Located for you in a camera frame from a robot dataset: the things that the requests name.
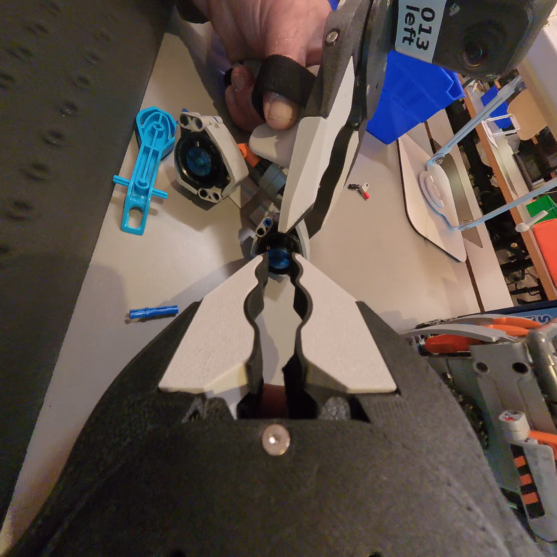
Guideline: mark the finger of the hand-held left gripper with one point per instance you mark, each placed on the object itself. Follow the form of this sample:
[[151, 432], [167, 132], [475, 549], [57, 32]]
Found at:
[[339, 169], [311, 165]]

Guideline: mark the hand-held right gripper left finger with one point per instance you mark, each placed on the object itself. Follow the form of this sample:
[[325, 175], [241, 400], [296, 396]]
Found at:
[[209, 348]]

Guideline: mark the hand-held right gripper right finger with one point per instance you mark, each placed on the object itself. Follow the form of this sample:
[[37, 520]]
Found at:
[[348, 348]]

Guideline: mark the grey wheel module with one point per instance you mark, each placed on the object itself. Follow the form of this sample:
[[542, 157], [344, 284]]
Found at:
[[226, 143]]

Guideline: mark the translucent blue round toy stud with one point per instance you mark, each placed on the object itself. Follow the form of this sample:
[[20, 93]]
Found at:
[[278, 259], [199, 159]]

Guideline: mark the person's left forearm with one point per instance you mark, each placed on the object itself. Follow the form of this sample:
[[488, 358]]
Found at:
[[193, 8]]

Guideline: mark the person's right hand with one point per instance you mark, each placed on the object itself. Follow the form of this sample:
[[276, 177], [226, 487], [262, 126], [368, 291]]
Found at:
[[273, 402]]

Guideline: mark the person's left hand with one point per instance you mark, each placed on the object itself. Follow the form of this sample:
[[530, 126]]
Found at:
[[269, 30]]

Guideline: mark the small black white red connector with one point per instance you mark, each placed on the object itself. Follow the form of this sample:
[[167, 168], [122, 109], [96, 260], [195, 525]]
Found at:
[[364, 191]]

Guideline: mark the small blue toy pin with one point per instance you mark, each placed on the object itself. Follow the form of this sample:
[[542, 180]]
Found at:
[[152, 312]]

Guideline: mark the blue storage bin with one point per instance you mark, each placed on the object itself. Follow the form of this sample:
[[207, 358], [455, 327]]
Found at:
[[494, 102], [413, 100]]

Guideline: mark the white base board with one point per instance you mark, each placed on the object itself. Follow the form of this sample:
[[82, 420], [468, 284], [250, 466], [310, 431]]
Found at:
[[415, 204]]

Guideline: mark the white round stand base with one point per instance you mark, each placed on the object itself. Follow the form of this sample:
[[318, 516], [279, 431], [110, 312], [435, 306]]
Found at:
[[435, 191]]

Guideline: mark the light blue stand rod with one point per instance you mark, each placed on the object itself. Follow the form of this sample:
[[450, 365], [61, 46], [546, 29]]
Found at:
[[500, 213], [474, 124]]

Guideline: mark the grey orange tracked toy robot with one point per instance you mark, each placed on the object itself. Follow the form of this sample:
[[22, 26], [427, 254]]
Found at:
[[491, 374]]

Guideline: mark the white ball tipped rod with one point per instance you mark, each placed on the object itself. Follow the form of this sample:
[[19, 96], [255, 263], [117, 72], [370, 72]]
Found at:
[[522, 227]]

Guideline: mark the orange plastic bin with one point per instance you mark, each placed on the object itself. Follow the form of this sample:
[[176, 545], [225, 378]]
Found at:
[[546, 261]]

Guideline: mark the black perforated mat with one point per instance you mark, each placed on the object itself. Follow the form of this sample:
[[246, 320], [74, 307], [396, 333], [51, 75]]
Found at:
[[52, 174]]

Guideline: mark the light blue toy frame piece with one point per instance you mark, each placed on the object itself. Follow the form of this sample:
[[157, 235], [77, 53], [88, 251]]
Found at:
[[140, 182]]

